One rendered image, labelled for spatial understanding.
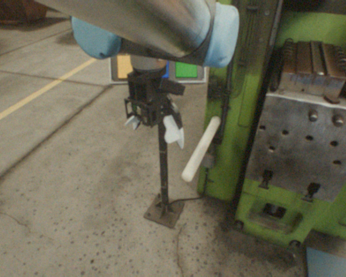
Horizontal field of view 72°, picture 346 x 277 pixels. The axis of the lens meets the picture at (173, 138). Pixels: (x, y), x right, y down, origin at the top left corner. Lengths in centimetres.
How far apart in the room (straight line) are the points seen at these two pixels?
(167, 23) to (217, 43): 11
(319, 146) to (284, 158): 14
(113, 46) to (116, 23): 18
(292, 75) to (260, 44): 21
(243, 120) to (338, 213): 74
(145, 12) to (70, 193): 172
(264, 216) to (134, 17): 137
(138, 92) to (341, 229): 147
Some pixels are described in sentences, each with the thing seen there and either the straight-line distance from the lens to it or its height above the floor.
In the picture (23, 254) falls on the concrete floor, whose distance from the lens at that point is 169.
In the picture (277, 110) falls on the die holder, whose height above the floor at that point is 86.
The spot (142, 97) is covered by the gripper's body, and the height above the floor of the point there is 108.
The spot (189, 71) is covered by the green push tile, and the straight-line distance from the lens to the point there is 86.
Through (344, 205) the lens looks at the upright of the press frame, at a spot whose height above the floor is 28.
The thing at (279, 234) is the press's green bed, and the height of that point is 12.
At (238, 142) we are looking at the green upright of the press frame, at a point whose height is 52.
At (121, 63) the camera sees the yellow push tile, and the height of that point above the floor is 102.
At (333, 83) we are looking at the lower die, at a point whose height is 97.
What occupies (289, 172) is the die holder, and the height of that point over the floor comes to 58.
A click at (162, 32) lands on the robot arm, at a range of 21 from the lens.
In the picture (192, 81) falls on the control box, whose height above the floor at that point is 96.
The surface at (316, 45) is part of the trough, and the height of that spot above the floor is 99.
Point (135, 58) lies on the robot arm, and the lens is 48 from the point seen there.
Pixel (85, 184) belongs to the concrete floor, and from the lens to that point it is 186.
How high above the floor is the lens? 131
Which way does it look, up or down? 38 degrees down
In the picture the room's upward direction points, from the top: straight up
